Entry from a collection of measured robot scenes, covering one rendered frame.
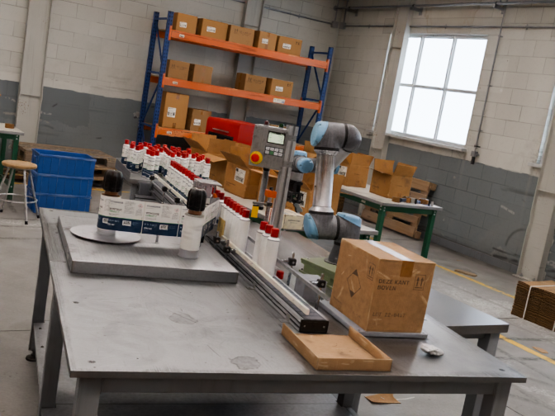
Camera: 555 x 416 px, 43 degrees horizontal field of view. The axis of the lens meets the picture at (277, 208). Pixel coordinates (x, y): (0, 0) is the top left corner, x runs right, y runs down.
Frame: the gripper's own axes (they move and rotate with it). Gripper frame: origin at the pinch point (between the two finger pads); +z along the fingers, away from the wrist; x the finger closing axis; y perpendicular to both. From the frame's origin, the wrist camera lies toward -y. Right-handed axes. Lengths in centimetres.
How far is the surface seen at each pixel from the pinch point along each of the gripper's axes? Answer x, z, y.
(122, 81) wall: 139, -33, -716
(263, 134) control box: -40, -44, 30
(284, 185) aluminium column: -29, -22, 38
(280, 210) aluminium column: -28.7, -10.7, 38.4
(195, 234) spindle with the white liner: -73, 1, 46
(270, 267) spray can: -50, 7, 72
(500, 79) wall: 501, -124, -339
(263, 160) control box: -38, -32, 32
